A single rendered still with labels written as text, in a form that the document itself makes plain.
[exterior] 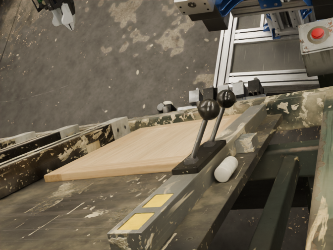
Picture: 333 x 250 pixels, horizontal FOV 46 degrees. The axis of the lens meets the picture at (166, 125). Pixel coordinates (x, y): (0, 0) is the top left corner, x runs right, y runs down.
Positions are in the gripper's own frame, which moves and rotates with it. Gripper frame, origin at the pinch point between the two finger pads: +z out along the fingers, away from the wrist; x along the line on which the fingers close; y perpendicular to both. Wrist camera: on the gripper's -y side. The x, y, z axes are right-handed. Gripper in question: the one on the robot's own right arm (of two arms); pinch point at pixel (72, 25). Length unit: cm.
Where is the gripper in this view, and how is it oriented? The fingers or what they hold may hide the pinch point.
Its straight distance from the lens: 133.7
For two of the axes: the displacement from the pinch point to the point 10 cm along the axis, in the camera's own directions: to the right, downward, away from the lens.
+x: 8.9, 0.1, -4.6
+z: 3.0, 7.5, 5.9
